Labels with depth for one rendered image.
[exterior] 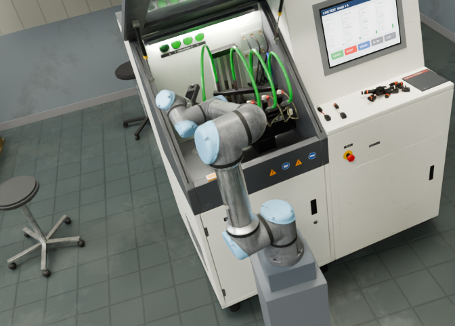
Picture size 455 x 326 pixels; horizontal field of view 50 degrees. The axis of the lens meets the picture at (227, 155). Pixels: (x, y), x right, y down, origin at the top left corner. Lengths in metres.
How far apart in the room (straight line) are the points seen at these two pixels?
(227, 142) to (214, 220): 0.94
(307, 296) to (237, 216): 0.49
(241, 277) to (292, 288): 0.79
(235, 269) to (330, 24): 1.31
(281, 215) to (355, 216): 1.10
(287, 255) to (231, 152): 0.53
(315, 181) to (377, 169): 0.36
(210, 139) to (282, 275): 0.66
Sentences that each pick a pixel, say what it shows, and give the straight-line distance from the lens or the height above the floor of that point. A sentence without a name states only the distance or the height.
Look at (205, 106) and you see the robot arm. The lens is 1.83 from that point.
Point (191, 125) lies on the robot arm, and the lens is 1.79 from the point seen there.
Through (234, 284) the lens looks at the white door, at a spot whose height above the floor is 0.22.
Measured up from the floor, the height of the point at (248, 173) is 0.91.
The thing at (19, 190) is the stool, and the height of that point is 0.55.
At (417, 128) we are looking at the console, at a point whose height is 0.79.
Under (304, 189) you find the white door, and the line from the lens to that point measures 2.43.
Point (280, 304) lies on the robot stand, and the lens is 1.92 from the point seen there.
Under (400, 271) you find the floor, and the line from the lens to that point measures 2.98.
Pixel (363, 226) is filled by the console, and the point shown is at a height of 0.26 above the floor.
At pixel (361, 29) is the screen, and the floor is 1.27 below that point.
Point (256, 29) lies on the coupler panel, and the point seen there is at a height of 1.32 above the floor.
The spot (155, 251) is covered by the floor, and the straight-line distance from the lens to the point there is 3.29.
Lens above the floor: 2.33
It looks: 37 degrees down
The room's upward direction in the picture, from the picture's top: 13 degrees counter-clockwise
